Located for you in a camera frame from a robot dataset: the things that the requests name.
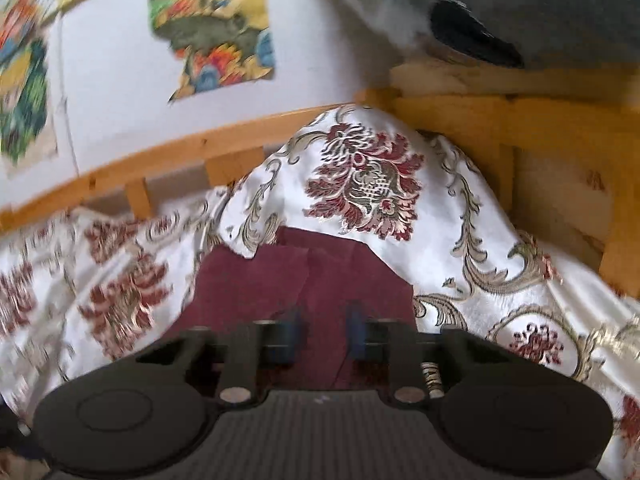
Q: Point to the colourful wall poster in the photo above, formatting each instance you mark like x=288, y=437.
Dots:
x=215, y=30
x=22, y=90

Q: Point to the wooden bed frame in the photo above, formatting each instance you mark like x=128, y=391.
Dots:
x=450, y=110

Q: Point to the grey plush toy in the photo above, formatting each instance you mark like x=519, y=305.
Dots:
x=525, y=0

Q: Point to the white floral bedspread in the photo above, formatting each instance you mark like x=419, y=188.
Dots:
x=375, y=185

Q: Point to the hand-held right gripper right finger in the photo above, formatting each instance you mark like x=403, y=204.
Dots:
x=356, y=334

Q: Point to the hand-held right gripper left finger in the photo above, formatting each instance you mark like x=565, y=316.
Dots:
x=289, y=337

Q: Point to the maroon garment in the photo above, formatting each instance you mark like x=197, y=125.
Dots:
x=300, y=270

